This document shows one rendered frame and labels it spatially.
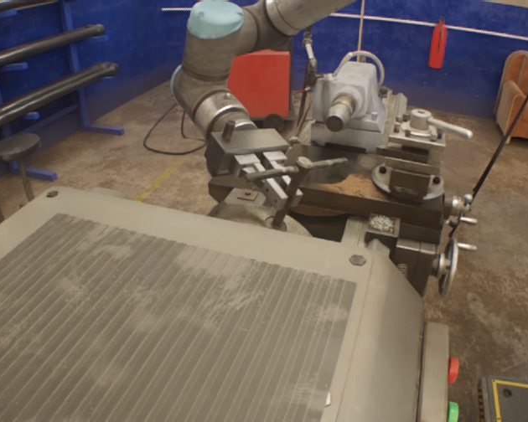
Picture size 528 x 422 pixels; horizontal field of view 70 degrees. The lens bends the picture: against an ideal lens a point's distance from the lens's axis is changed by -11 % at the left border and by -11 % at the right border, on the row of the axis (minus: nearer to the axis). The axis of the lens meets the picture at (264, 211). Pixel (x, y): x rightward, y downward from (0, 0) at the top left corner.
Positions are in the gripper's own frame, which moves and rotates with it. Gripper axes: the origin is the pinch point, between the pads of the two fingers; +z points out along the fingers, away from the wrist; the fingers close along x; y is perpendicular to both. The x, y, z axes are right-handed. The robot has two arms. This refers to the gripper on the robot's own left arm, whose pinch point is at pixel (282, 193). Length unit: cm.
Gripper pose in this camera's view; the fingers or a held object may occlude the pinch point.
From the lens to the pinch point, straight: 63.9
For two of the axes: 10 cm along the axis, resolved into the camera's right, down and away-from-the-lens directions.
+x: 7.8, -1.7, 6.0
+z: 5.2, 6.9, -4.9
